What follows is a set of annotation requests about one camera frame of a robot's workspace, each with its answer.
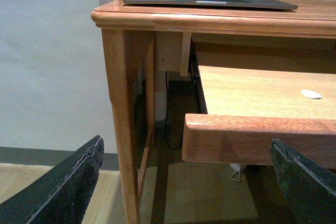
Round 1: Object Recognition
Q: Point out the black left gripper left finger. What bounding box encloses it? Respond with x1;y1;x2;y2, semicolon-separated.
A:
1;135;104;223

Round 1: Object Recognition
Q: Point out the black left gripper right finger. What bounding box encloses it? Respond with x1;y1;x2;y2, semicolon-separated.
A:
269;138;335;223

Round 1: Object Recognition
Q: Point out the wooden pull-out keyboard tray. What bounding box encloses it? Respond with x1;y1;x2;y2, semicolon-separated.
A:
182;66;335;168

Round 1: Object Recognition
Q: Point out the white power adapter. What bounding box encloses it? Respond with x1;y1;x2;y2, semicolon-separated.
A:
229;163;247;172

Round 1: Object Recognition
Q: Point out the white round sticker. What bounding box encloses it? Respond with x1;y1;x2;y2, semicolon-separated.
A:
301;89;322;100

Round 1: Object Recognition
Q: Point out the wooden desk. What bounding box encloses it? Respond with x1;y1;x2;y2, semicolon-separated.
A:
91;0;335;223

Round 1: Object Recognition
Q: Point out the white charger cable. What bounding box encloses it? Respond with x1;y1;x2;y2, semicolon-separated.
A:
230;168;242;183

